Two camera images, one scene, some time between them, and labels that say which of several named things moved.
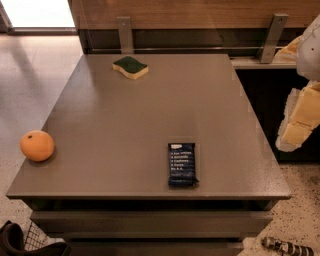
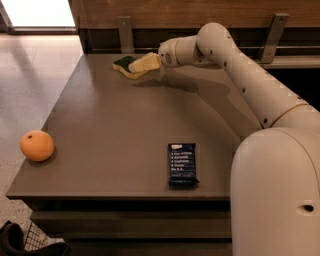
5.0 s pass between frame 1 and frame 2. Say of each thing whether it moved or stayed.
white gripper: moved
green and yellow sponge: stayed
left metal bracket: stayed
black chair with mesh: stayed
